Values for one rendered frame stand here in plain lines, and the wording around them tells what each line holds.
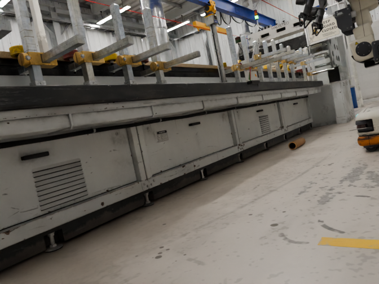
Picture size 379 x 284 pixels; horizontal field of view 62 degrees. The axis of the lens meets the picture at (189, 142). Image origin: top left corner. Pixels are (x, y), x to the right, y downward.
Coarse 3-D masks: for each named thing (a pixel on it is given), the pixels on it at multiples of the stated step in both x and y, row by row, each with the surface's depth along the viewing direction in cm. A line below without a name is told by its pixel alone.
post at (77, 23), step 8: (72, 0) 140; (72, 8) 141; (72, 16) 142; (80, 16) 143; (72, 24) 142; (80, 24) 142; (80, 32) 142; (80, 48) 142; (88, 48) 144; (88, 64) 143; (88, 72) 142; (88, 80) 142
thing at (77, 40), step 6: (78, 36) 111; (66, 42) 114; (72, 42) 112; (78, 42) 110; (84, 42) 112; (54, 48) 119; (60, 48) 116; (66, 48) 115; (72, 48) 115; (42, 54) 124; (48, 54) 122; (54, 54) 119; (60, 54) 119; (42, 60) 124; (48, 60) 124; (24, 72) 134
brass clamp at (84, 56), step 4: (76, 52) 140; (80, 52) 140; (84, 52) 141; (88, 52) 143; (92, 52) 145; (76, 56) 140; (80, 56) 139; (84, 56) 140; (88, 56) 142; (92, 56) 144; (76, 60) 141; (80, 60) 140; (84, 60) 141; (88, 60) 142; (92, 60) 144; (96, 60) 146; (100, 60) 148; (80, 64) 144; (92, 64) 148; (96, 64) 150; (100, 64) 151
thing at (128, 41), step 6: (120, 42) 133; (126, 42) 131; (132, 42) 132; (102, 48) 140; (108, 48) 138; (114, 48) 135; (120, 48) 135; (96, 54) 143; (102, 54) 140; (108, 54) 140; (72, 66) 154; (78, 66) 151
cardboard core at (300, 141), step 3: (300, 138) 325; (303, 138) 329; (294, 141) 308; (297, 141) 312; (300, 141) 316; (303, 141) 324; (291, 144) 314; (294, 144) 322; (297, 144) 308; (300, 144) 315; (291, 147) 312; (294, 147) 315; (297, 147) 310
